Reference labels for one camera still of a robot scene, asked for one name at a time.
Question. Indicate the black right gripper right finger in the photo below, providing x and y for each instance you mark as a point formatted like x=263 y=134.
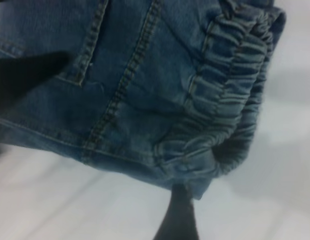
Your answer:
x=178 y=220

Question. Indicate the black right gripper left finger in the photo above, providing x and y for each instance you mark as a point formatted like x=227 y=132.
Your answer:
x=22 y=75

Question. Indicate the blue faded denim pants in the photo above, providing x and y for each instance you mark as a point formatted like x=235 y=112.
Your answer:
x=144 y=87

